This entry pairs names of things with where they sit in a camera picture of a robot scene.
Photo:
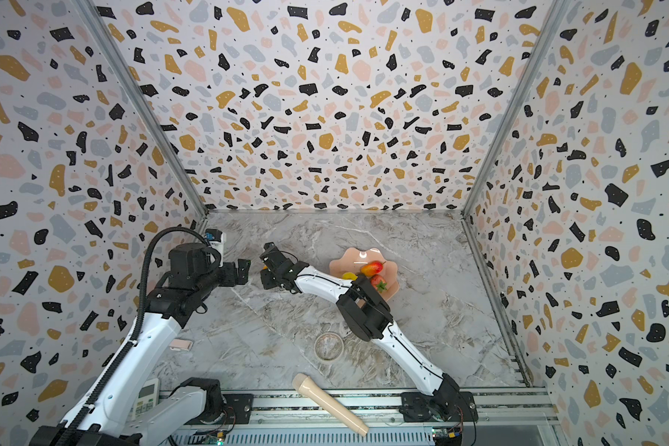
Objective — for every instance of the red fake strawberry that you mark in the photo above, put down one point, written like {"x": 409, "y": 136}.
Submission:
{"x": 379, "y": 283}

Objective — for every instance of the beige cylindrical handle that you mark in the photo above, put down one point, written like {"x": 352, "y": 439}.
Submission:
{"x": 306, "y": 387}

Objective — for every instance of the metal base rail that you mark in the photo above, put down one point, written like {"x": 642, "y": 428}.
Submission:
{"x": 507, "y": 416}

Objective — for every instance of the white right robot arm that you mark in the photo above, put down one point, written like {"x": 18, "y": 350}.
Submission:
{"x": 438, "y": 397}

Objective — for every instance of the pink fruit bowl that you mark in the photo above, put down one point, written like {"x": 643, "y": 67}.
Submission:
{"x": 382, "y": 274}

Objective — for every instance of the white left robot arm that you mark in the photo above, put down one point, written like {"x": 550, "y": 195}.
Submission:
{"x": 106, "y": 414}

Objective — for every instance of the red yellow fake mango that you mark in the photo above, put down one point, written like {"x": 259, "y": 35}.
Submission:
{"x": 372, "y": 268}

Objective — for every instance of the yellow fake bell pepper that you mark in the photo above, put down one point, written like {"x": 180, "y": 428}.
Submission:
{"x": 348, "y": 275}

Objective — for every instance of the white remote control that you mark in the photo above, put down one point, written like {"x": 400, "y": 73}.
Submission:
{"x": 147, "y": 398}

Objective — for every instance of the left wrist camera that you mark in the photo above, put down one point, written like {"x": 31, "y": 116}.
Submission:
{"x": 216, "y": 239}

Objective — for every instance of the small pink block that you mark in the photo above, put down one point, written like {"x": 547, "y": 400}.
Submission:
{"x": 181, "y": 345}

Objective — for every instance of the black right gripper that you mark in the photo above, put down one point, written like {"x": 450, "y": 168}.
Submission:
{"x": 274, "y": 268}

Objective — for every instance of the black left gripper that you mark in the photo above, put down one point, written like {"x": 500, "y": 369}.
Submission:
{"x": 231, "y": 279}

